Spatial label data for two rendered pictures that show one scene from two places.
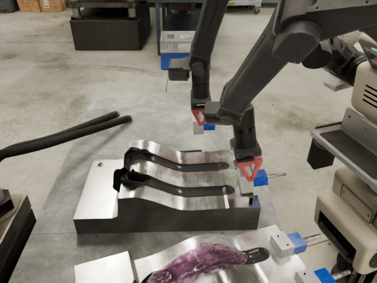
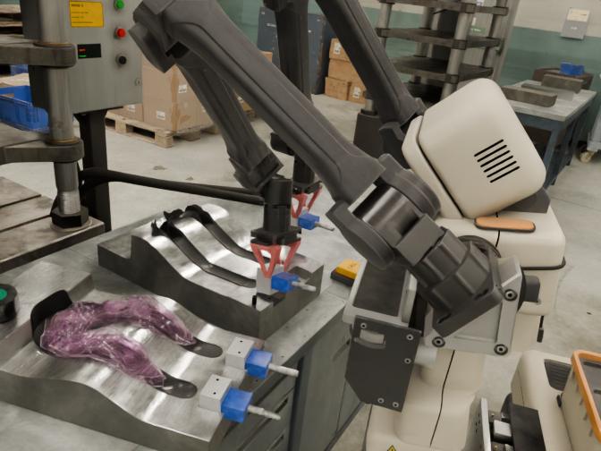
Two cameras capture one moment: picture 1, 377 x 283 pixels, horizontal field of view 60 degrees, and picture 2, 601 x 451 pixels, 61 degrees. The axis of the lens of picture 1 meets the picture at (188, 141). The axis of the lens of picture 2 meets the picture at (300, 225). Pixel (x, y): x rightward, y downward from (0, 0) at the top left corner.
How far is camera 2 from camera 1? 69 cm
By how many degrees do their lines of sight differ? 29
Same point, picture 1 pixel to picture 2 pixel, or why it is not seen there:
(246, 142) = (267, 222)
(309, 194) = not seen: outside the picture
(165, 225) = (168, 291)
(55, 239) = (79, 259)
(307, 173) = not seen: hidden behind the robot
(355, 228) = (377, 411)
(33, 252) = (53, 259)
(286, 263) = (224, 371)
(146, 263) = (101, 296)
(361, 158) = (376, 287)
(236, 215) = (234, 311)
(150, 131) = not seen: hidden behind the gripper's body
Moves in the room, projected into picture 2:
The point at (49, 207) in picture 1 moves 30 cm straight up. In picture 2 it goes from (104, 237) to (97, 131)
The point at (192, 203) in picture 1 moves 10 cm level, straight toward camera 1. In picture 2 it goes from (201, 277) to (165, 295)
